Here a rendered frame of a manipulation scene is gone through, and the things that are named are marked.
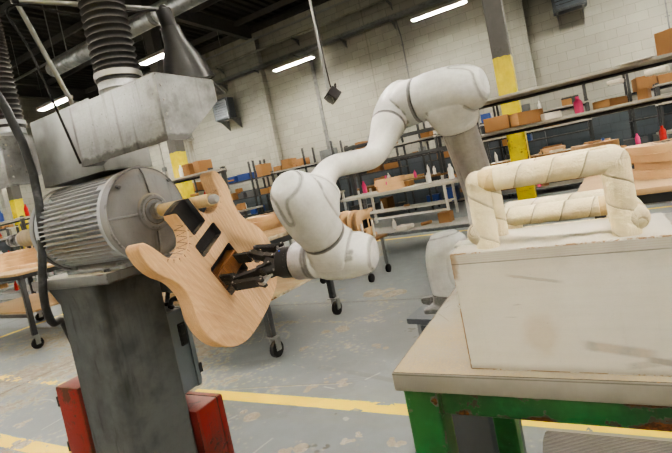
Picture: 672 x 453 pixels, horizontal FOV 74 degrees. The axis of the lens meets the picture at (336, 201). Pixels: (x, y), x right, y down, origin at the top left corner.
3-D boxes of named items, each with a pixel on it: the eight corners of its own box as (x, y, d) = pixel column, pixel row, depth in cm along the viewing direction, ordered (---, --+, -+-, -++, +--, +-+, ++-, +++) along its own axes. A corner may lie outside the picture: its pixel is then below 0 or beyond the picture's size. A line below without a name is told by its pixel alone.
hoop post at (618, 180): (613, 238, 55) (600, 162, 54) (611, 232, 58) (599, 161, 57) (644, 235, 53) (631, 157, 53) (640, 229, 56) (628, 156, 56)
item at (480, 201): (475, 250, 63) (463, 185, 63) (479, 245, 66) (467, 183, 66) (498, 248, 62) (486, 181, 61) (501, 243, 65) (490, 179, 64)
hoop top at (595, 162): (464, 196, 63) (460, 174, 63) (469, 193, 66) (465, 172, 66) (633, 170, 53) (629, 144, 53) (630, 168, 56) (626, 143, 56)
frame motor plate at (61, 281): (32, 292, 131) (29, 279, 131) (106, 269, 152) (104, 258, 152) (108, 284, 114) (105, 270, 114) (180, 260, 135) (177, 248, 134)
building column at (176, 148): (188, 259, 1081) (133, 12, 1050) (200, 255, 1117) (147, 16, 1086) (200, 258, 1061) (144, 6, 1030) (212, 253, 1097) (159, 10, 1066)
